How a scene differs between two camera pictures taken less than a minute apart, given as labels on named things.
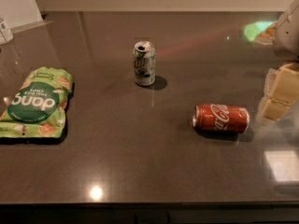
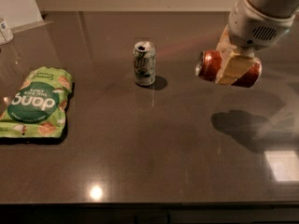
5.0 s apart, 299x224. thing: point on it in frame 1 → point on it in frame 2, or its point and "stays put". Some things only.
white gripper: (288, 36) → (252, 28)
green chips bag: (37, 105) stays put
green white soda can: (144, 63) stays put
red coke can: (221, 118) → (207, 68)
